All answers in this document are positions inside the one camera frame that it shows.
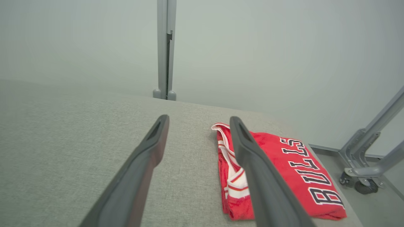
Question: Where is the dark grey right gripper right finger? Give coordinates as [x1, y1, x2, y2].
[229, 116, 316, 227]

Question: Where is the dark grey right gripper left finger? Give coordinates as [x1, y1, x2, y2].
[79, 114, 170, 227]

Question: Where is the red Bulls jersey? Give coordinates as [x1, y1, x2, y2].
[211, 122, 347, 221]

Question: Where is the grey wheeled metal stand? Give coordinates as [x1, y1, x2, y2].
[338, 87, 404, 195]

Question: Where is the grey metal partition post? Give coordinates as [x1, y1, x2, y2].
[153, 0, 177, 101]

